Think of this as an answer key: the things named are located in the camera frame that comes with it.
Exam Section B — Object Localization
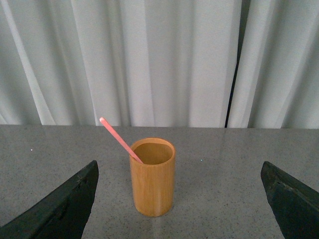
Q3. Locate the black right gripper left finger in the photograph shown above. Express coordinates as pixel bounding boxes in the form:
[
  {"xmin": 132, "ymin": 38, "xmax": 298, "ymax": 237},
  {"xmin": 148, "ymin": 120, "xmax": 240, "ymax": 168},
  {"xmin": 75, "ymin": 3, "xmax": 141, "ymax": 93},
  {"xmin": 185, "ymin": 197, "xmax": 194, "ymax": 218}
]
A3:
[{"xmin": 0, "ymin": 160, "xmax": 99, "ymax": 239}]

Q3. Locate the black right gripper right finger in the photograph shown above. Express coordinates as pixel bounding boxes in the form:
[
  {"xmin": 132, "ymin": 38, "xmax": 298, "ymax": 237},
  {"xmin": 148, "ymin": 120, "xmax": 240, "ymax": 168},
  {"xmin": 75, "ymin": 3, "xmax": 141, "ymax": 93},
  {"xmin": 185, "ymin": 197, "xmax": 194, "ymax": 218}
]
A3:
[{"xmin": 261, "ymin": 161, "xmax": 319, "ymax": 239}]

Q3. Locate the pink chopstick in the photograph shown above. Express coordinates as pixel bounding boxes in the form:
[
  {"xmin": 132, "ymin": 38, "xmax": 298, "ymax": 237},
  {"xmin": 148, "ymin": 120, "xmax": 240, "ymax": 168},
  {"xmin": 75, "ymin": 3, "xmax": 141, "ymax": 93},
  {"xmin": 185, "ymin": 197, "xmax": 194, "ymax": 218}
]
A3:
[{"xmin": 99, "ymin": 117, "xmax": 143, "ymax": 164}]

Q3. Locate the bamboo chopstick holder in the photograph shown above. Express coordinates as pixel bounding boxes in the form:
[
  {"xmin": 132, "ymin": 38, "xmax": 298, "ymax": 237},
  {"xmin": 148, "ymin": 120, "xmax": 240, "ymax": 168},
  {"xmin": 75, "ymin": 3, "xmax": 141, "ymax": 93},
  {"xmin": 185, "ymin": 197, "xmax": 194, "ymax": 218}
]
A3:
[{"xmin": 130, "ymin": 137, "xmax": 176, "ymax": 217}]

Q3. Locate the white curtain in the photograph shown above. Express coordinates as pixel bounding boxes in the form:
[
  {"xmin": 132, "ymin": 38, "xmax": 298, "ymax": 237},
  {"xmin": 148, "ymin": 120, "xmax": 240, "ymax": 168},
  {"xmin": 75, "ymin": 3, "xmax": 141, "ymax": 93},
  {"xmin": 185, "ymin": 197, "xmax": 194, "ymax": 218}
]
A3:
[{"xmin": 0, "ymin": 0, "xmax": 319, "ymax": 128}]

